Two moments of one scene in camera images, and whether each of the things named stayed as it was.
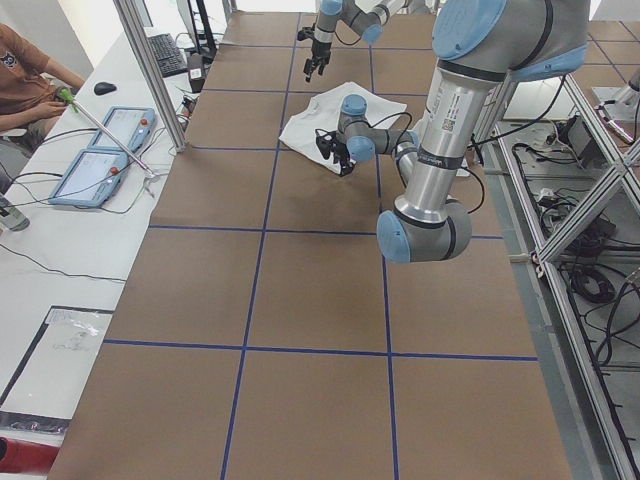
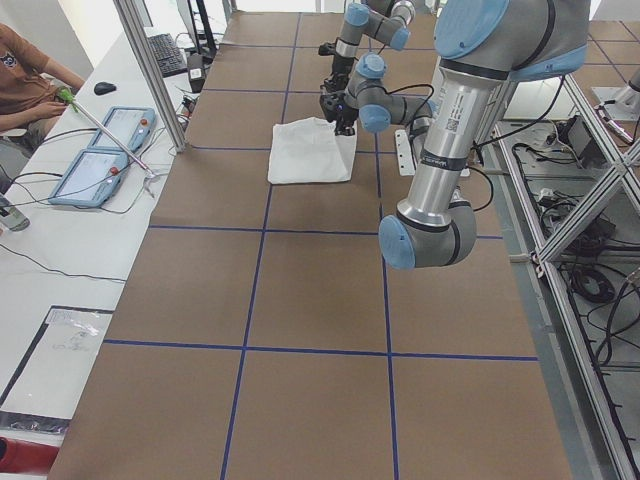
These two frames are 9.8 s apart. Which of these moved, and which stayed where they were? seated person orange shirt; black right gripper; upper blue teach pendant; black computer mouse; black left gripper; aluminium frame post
Moved: black left gripper; black right gripper
Stayed: upper blue teach pendant; black computer mouse; seated person orange shirt; aluminium frame post
